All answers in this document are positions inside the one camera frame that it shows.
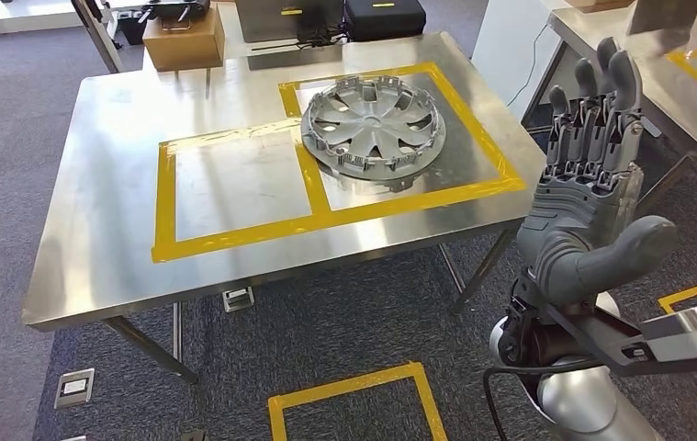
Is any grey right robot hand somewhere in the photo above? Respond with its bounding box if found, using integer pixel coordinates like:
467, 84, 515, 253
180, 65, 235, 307
515, 36, 680, 309

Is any grey plastic wheel cover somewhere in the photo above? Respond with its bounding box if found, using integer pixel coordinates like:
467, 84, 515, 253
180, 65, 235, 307
300, 73, 448, 183

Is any steel workbench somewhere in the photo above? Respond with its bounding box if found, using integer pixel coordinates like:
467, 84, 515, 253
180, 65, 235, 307
521, 0, 697, 214
22, 31, 547, 386

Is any white panel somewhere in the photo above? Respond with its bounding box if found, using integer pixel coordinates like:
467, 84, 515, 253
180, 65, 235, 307
471, 0, 568, 123

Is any cardboard box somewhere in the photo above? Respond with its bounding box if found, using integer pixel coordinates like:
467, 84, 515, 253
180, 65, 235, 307
141, 5, 226, 73
567, 0, 635, 14

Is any black case yellow label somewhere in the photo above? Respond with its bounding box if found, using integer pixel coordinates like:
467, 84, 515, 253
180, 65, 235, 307
343, 0, 427, 42

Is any open metal floor socket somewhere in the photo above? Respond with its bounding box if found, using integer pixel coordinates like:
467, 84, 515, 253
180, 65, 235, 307
221, 286, 256, 313

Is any grey laptop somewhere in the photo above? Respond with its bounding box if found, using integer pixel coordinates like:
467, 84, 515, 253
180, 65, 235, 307
235, 0, 346, 44

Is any white desk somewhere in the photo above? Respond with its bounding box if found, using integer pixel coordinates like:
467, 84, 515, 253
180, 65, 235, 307
141, 0, 446, 62

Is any black remote controller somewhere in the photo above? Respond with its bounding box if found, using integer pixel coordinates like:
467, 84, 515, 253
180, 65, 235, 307
138, 0, 212, 22

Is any chrome stanchion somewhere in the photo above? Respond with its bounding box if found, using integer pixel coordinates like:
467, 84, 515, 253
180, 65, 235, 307
71, 0, 125, 74

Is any white platform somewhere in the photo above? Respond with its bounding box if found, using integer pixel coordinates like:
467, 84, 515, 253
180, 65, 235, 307
0, 0, 82, 35

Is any black camera cable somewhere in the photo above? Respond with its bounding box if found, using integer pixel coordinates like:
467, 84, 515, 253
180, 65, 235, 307
482, 358, 605, 441

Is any black cable bundle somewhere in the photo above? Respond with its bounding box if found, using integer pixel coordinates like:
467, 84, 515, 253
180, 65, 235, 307
296, 24, 349, 49

